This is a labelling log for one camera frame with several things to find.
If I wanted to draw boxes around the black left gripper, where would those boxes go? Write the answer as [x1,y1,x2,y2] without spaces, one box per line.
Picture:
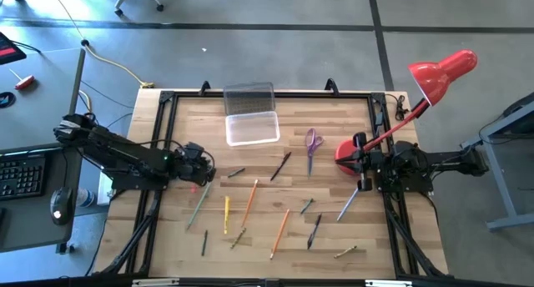
[174,147,218,186]

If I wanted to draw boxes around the green pencil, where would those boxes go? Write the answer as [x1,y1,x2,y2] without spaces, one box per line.
[185,181,213,231]

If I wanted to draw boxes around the yellow marker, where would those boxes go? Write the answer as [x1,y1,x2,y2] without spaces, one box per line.
[223,195,231,235]

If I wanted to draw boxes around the black tablet red screen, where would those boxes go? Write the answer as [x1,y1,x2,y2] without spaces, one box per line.
[0,31,28,66]

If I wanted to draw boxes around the slim black pen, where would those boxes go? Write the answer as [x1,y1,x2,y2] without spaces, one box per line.
[270,151,292,182]

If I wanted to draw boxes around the purple scissors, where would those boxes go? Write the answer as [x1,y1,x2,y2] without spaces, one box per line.
[304,127,325,179]

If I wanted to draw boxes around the red desk lamp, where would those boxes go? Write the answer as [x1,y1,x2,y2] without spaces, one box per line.
[334,48,479,176]

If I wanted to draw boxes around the gold crayon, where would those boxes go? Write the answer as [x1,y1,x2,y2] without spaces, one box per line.
[333,245,358,259]

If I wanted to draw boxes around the grey table frame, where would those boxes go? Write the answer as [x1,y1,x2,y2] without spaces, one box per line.
[461,93,534,232]

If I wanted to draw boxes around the clear plastic supply box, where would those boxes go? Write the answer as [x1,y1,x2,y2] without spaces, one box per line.
[223,81,281,148]

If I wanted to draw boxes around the yellow cable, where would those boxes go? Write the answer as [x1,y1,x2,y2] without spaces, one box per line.
[47,0,155,90]

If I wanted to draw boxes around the lavender pencil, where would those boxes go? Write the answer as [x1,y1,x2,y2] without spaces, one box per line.
[336,187,360,222]

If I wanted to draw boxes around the grey desk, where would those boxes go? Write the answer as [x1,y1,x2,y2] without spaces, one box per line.
[0,47,87,154]

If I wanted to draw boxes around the silver bracket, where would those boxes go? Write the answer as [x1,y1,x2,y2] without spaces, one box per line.
[132,278,180,287]
[365,279,413,287]

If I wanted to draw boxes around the orange pencil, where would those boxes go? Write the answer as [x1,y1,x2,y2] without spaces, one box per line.
[270,209,291,260]
[240,179,259,229]

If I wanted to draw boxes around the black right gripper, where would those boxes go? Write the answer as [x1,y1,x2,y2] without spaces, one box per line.
[336,132,387,192]

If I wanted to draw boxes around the black lamp cable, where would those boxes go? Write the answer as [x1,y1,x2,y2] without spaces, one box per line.
[385,93,412,122]

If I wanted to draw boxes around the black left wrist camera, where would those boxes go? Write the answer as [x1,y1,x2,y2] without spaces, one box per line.
[184,141,206,157]

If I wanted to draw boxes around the black computer mouse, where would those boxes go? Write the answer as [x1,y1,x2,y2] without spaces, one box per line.
[49,186,74,226]

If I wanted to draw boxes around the black keyboard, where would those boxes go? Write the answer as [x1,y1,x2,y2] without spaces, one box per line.
[0,153,47,201]

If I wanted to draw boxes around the dark keyboard shelf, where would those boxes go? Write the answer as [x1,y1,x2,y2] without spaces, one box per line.
[0,147,83,254]

